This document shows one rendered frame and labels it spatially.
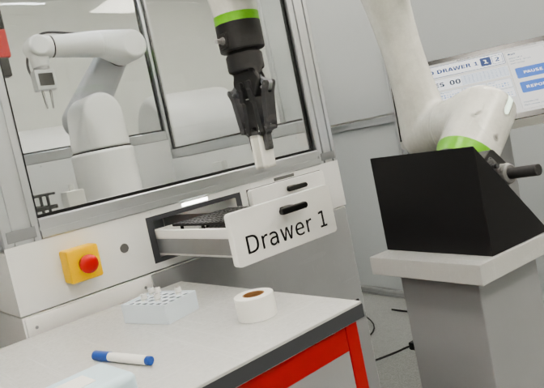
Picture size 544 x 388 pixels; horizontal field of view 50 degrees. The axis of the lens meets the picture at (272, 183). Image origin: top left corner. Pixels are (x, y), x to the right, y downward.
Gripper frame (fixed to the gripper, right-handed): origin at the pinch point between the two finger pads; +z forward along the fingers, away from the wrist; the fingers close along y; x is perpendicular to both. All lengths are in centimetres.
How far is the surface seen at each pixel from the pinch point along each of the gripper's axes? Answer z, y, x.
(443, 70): -13, -16, 97
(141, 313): 25.5, -10.3, -28.9
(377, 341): 103, -93, 124
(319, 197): 12.8, -0.9, 14.2
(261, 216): 13.0, -0.9, -3.2
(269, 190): 12.3, -32.9, 27.1
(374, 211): 52, -129, 182
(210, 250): 18.7, -12.2, -9.5
